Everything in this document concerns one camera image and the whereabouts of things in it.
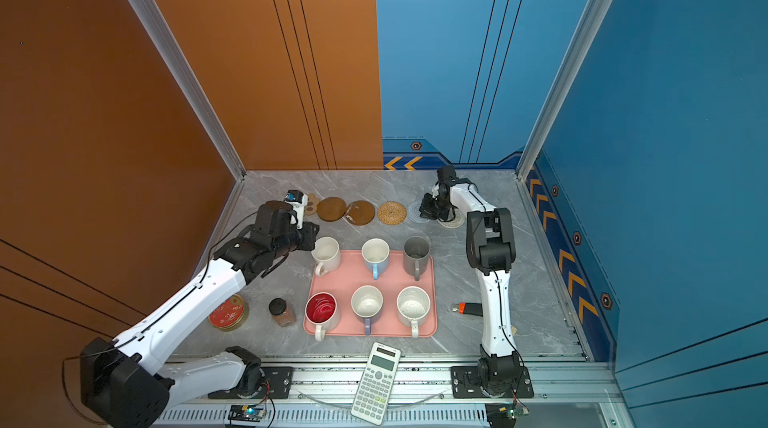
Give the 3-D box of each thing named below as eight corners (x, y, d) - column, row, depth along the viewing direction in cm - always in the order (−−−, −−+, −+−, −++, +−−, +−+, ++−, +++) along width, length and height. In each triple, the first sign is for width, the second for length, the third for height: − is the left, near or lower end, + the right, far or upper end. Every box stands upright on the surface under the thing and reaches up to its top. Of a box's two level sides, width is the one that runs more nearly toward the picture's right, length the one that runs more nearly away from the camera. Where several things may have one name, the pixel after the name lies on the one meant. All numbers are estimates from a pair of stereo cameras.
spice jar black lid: (278, 326, 84) (267, 314, 76) (282, 310, 87) (271, 297, 79) (294, 326, 84) (283, 314, 76) (297, 310, 87) (287, 297, 79)
